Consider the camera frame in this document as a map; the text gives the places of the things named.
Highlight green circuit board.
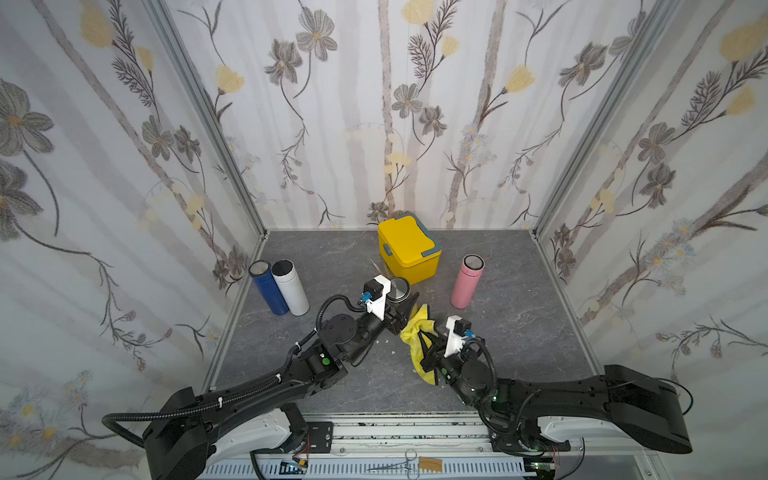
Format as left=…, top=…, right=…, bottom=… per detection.
left=278, top=460, right=308, bottom=475

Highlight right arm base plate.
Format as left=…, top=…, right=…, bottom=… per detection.
left=483, top=419, right=572, bottom=456

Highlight brown cardboard tag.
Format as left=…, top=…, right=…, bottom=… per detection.
left=418, top=457, right=443, bottom=473

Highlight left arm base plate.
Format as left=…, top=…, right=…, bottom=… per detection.
left=288, top=421, right=334, bottom=454

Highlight gold thermos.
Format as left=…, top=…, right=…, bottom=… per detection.
left=387, top=277, right=411, bottom=304

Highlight metal scissors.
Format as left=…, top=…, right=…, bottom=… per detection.
left=367, top=449, right=420, bottom=480

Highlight blue thermos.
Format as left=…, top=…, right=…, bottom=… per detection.
left=248, top=260, right=289, bottom=316

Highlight yellow grey cleaning cloth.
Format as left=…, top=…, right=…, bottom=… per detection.
left=399, top=304, right=437, bottom=386

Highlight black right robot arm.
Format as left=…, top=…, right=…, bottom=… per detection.
left=417, top=331, right=693, bottom=454

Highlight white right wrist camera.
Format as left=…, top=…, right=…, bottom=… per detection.
left=444, top=315, right=474, bottom=358

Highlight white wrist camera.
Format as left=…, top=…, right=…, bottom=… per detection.
left=444, top=315, right=474, bottom=358
left=360, top=275, right=391, bottom=321

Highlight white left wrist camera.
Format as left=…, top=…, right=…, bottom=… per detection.
left=360, top=275, right=391, bottom=321

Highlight white slotted cable duct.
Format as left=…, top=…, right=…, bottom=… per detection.
left=200, top=457, right=535, bottom=479

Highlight white thermos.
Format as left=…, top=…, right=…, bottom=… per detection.
left=271, top=259, right=310, bottom=316

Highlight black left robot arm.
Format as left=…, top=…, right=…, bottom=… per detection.
left=102, top=296, right=417, bottom=479

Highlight yellow storage box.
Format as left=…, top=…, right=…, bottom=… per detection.
left=377, top=213, right=442, bottom=285

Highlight pink thermos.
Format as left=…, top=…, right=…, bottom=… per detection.
left=450, top=254, right=485, bottom=309

